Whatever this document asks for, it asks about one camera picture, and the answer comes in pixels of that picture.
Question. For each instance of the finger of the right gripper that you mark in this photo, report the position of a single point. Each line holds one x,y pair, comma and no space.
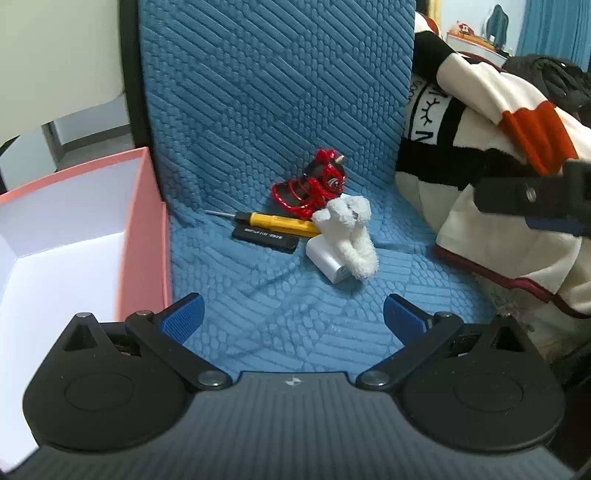
559,203

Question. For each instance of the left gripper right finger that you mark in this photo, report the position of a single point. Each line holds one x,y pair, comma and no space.
423,336

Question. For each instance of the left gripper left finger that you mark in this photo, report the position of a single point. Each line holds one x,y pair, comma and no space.
165,332

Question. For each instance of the large white charger block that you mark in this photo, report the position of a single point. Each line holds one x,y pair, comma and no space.
328,258

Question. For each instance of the white plush toy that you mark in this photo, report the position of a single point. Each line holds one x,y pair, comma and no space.
343,223

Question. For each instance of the pink cardboard box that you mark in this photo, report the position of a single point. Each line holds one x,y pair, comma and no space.
90,238

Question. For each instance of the black flat card device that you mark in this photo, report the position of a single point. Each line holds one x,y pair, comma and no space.
282,242

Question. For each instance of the red white black blanket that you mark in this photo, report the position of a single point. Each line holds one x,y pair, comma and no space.
469,122

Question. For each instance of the blue textured chair cover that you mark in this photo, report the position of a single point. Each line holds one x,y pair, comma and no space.
241,94

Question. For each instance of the yellow handled screwdriver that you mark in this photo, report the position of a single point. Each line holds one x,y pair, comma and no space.
286,225

